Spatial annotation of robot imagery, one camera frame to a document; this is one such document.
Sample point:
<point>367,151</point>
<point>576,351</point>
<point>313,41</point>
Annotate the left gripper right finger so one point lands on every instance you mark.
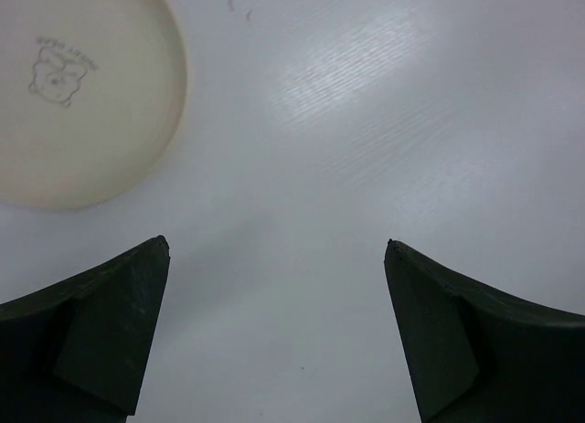
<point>478,354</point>

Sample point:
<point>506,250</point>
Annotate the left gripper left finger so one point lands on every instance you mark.
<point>77,350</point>

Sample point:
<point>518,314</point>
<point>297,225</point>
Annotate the cream plate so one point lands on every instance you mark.
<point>92,94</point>

